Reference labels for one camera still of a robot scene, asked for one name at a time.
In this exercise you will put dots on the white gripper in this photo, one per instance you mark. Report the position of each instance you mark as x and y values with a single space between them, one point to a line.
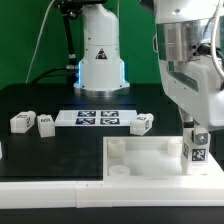
196 90

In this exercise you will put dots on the white square tabletop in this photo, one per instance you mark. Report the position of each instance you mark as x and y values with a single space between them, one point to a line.
145 159

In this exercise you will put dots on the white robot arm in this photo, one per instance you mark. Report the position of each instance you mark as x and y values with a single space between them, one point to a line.
188 45

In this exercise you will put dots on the white L-shaped obstacle fence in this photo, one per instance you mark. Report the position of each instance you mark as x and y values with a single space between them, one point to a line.
21 195

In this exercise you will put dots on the white part at left edge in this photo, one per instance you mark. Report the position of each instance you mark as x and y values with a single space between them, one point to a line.
0 151

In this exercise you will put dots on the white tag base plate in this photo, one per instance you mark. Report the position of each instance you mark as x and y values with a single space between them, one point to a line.
69 118

